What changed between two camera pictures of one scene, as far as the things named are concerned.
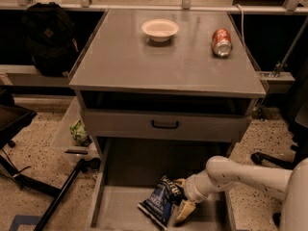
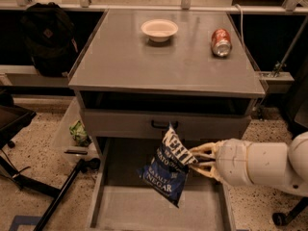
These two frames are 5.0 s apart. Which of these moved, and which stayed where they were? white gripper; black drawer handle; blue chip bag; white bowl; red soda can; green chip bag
Moved: white gripper; blue chip bag
Stayed: green chip bag; white bowl; black drawer handle; red soda can
